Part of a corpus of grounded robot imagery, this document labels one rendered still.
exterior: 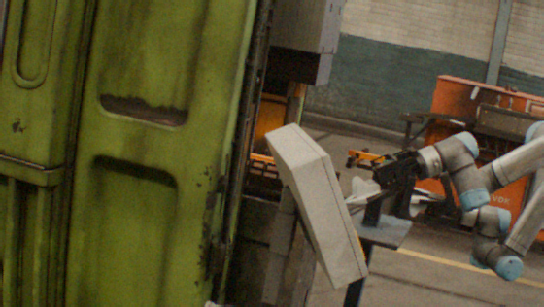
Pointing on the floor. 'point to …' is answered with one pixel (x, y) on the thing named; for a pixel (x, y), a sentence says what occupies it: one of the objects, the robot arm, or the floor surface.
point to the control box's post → (278, 258)
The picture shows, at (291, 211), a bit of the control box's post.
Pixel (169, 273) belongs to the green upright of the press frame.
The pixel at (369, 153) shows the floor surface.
